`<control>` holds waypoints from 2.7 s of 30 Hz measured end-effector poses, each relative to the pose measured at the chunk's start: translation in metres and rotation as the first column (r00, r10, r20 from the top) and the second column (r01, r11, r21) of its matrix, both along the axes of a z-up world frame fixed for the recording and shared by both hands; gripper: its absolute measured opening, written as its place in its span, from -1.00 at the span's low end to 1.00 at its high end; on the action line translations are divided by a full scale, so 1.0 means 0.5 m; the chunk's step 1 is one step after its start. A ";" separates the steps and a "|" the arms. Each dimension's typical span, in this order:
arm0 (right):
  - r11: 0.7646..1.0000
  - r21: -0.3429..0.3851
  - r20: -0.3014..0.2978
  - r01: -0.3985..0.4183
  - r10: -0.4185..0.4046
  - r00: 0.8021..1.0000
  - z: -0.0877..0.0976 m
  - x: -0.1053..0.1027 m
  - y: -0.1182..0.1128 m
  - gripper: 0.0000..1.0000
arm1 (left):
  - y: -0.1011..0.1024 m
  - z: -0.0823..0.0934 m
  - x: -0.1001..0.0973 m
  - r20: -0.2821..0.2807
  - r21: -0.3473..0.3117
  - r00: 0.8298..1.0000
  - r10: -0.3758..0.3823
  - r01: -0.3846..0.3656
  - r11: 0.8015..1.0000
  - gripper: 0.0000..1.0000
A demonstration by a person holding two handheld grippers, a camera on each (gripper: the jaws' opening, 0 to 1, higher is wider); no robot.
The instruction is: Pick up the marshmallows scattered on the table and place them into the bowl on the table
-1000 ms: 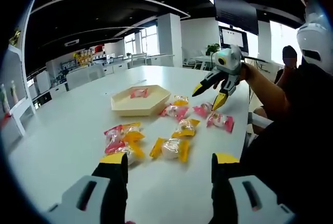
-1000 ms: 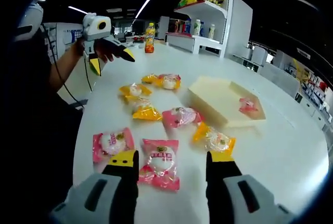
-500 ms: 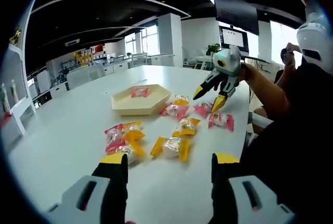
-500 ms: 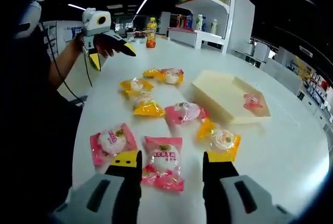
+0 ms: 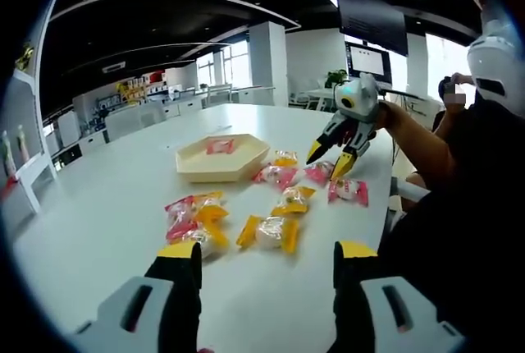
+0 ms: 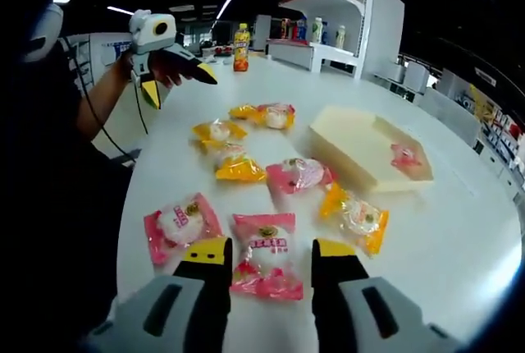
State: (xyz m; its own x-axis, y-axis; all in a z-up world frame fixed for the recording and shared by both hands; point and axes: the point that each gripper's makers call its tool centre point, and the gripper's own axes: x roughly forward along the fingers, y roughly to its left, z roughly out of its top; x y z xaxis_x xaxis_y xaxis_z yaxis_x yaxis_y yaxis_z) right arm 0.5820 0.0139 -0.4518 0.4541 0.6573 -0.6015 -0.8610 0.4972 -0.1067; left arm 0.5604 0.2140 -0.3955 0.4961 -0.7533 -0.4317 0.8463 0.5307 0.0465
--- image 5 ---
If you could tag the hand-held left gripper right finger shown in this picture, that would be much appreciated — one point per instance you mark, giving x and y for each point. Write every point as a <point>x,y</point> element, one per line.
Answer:
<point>352,291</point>

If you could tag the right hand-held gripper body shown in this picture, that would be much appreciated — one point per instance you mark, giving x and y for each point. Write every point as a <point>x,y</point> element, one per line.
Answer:
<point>359,98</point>

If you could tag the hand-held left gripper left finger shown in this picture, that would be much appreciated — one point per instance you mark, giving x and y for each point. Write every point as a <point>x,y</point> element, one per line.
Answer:
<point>180,287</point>

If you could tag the pink marshmallow packet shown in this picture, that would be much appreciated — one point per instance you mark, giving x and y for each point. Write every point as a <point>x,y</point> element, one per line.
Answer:
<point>318,173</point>
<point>219,147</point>

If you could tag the yellow marshmallow packet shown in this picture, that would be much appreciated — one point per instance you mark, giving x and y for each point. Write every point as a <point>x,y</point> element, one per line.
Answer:
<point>286,159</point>

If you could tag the pile of marshmallow packets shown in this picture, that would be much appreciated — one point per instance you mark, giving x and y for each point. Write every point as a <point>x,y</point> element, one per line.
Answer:
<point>275,176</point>

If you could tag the cream hexagonal bowl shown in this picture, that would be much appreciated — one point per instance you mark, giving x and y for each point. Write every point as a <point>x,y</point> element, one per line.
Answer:
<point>197,164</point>

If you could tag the person's right hand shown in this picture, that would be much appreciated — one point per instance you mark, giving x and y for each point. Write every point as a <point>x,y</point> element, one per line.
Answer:
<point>385,117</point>

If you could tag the person's left hand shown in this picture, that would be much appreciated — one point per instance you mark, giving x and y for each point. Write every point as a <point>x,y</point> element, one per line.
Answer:
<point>205,349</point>

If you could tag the green potted plant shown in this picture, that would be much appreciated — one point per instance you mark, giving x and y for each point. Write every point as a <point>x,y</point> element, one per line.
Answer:
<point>336,78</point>

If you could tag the bright computer monitor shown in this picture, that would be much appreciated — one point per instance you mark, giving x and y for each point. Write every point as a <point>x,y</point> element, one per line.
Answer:
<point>369,61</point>

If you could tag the white chair armrest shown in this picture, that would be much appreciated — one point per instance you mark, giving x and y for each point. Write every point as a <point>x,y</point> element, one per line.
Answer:
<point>410,191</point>

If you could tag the dark hanging monitor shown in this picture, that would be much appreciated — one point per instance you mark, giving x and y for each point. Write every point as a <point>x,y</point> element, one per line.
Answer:
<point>369,20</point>

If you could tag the white square pillar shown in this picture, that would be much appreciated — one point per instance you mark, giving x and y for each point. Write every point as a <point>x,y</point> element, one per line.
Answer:
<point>266,65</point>

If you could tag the white table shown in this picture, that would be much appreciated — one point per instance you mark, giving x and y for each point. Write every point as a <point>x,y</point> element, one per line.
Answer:
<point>102,205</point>

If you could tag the white chair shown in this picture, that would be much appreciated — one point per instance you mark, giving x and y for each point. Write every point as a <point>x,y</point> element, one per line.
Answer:
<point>220,94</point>

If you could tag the person in dark clothes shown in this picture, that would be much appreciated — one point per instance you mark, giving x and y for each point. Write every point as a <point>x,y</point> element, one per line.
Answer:
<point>471,226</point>

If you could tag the white worn device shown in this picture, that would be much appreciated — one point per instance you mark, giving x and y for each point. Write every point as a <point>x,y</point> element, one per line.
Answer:
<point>492,65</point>

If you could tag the row of white cabinets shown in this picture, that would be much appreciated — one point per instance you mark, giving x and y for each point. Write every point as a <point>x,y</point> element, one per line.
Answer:
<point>184,106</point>

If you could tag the background goods shelf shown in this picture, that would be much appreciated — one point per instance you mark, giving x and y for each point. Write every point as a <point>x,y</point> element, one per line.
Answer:
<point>147,82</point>

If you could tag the small white fridge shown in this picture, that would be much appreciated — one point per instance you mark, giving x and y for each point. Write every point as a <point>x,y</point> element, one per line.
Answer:
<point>69,128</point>

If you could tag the yellow display figure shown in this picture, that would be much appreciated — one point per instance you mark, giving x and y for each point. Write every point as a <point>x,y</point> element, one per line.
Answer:
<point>123,91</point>

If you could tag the white green drink bottle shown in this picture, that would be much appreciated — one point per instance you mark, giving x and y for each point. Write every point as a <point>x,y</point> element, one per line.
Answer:
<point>7,154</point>

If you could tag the ceiling air conditioner vent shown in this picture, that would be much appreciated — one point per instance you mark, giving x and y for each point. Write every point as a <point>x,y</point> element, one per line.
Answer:
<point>114,67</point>

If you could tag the white display shelf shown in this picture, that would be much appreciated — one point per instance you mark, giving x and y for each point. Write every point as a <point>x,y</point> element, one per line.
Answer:
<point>24,94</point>

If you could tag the row of black yellow snack bags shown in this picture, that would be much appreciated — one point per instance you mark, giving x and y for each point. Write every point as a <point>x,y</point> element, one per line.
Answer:
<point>24,57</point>

